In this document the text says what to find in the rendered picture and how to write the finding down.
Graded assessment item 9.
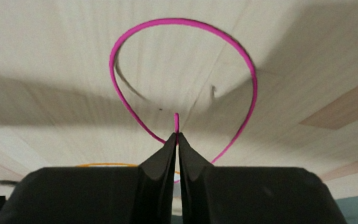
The pink wire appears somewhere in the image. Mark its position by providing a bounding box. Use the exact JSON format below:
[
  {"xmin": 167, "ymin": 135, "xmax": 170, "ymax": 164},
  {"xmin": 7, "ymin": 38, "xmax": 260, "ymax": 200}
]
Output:
[{"xmin": 109, "ymin": 18, "xmax": 258, "ymax": 164}]

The pale grey painted circle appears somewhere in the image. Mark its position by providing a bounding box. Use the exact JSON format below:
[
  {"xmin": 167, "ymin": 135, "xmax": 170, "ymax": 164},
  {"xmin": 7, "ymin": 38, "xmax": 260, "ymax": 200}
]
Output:
[{"xmin": 91, "ymin": 165, "xmax": 181, "ymax": 197}]

